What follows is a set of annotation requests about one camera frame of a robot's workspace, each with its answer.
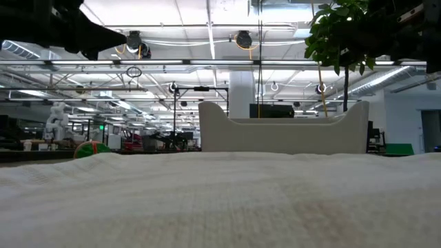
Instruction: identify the green leafy potted plant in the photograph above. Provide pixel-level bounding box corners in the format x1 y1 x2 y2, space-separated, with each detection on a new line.
304 0 377 113

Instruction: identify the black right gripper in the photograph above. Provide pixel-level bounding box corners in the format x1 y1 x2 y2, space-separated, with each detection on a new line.
331 0 428 68

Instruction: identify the long ceiling light rail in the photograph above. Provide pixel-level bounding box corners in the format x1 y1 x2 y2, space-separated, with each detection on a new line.
0 59 428 67

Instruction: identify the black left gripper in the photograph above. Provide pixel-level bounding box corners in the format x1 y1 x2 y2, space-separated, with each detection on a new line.
34 0 127 61

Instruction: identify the white robot figure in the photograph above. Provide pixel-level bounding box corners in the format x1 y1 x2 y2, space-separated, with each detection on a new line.
43 101 71 141

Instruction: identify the black ceiling cable reel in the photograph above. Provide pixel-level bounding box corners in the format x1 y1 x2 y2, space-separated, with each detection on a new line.
234 30 254 50
125 30 153 60

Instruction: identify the black equipment stand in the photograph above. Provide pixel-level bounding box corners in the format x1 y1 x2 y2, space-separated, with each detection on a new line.
367 120 387 154

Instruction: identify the white building column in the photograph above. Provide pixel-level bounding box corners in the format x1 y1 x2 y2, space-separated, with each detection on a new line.
229 70 257 119

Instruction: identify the silver ceiling air duct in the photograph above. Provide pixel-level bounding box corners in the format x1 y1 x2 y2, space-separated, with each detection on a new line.
339 65 416 100

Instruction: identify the black metal frame rig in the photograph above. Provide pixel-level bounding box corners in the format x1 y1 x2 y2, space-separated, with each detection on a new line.
172 86 230 149

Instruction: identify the white waffle-weave towel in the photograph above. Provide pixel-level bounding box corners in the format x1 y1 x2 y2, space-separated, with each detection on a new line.
0 151 441 248

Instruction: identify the grey plastic tupperware container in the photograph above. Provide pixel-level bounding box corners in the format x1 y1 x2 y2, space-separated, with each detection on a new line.
198 101 370 155

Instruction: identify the orange toy carrot green top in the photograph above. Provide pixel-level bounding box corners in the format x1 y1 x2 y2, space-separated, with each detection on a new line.
73 140 112 160

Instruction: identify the green panel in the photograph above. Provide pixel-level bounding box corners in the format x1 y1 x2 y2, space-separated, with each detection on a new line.
384 143 416 156

